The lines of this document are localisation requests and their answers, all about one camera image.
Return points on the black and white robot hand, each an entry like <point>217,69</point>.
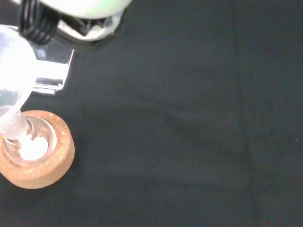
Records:
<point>82,7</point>

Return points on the clear acrylic funnel stand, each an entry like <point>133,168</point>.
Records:
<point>53,71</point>

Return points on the clear plastic funnel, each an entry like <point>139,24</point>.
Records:
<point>14,71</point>

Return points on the round-bottom glass flask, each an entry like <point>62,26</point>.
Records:
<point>35,146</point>

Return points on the black table cloth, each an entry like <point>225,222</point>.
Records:
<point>189,118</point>

